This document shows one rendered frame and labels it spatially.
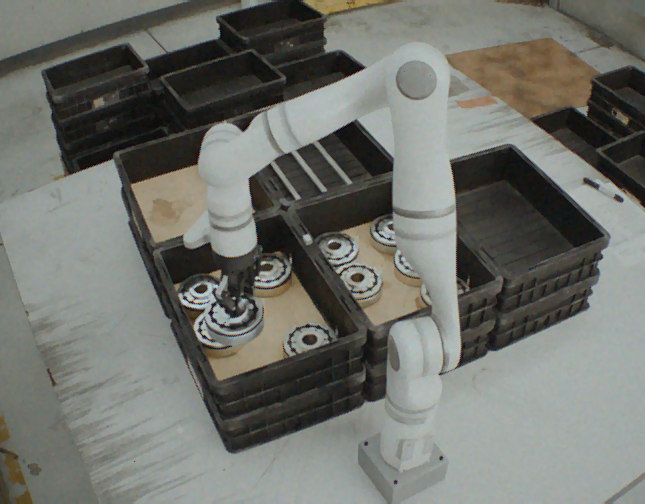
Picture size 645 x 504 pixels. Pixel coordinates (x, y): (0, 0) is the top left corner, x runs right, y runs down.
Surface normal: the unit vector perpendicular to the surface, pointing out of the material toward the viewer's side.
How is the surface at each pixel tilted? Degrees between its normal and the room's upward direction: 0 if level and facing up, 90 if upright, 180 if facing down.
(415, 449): 90
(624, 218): 0
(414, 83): 71
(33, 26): 90
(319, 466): 0
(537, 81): 0
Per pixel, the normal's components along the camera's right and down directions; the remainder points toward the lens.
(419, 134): -0.11, 0.41
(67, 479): -0.02, -0.74
